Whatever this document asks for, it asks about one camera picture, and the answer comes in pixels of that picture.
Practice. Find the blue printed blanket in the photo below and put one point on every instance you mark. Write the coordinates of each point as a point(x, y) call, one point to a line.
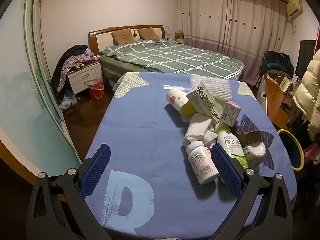
point(145, 120)

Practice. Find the cream air conditioner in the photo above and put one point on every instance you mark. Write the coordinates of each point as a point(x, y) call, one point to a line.
point(294, 7)

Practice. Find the green plaid duvet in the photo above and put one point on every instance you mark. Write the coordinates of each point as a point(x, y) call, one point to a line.
point(162, 55)

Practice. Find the pink and cream curtain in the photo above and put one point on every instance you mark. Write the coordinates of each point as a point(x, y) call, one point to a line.
point(225, 25)

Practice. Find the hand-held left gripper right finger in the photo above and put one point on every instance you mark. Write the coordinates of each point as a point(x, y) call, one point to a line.
point(226, 172)

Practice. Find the yellow rimmed trash bin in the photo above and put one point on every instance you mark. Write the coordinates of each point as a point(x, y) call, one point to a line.
point(300, 152)

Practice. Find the white jar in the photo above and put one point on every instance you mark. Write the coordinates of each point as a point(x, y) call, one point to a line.
point(255, 153)

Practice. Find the white towel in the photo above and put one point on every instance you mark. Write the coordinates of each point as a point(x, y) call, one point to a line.
point(200, 130)

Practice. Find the white nightstand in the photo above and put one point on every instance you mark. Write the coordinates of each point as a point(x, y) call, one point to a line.
point(85, 76)

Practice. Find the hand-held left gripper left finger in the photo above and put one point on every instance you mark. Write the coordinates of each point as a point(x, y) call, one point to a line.
point(96, 170)

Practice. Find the clear bubble wrap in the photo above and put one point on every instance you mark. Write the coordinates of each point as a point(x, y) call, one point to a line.
point(217, 85)

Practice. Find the white box with floral pattern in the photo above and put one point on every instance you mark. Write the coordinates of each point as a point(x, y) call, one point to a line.
point(202, 97)

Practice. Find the white cup with pink heart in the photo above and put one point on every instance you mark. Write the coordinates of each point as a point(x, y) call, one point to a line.
point(175, 98)

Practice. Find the cream puffer jacket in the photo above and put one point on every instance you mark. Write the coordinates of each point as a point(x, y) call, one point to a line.
point(310, 92)

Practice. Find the brown box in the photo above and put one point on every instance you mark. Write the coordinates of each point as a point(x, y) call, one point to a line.
point(250, 137)

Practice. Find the black television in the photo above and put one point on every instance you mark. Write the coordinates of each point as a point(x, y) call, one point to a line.
point(305, 57)

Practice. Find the white and green drink bottle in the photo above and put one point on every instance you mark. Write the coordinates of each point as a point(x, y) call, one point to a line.
point(231, 145)

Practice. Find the red bucket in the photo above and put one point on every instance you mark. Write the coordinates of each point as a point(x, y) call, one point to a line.
point(96, 88)

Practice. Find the green picture frame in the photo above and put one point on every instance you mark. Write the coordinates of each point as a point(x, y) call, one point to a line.
point(285, 84)

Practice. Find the wooden desk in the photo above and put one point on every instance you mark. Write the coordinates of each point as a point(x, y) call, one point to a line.
point(276, 105)

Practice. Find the small pink and white box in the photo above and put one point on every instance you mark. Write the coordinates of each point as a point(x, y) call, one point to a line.
point(231, 115)

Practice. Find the yellow tissue box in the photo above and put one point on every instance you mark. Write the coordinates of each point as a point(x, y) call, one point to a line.
point(179, 35)

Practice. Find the sliding wardrobe door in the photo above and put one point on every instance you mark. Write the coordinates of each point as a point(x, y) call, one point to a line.
point(20, 92)

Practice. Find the wooden bed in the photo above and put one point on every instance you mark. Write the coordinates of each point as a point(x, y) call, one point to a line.
point(105, 31)

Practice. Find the brown bear pillow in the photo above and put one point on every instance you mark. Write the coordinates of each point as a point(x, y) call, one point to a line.
point(148, 33)
point(123, 37)

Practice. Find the white pill bottle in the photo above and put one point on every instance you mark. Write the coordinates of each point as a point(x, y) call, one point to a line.
point(201, 161)

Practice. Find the pile of dark clothes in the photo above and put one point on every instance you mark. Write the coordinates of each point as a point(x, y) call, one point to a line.
point(275, 63)

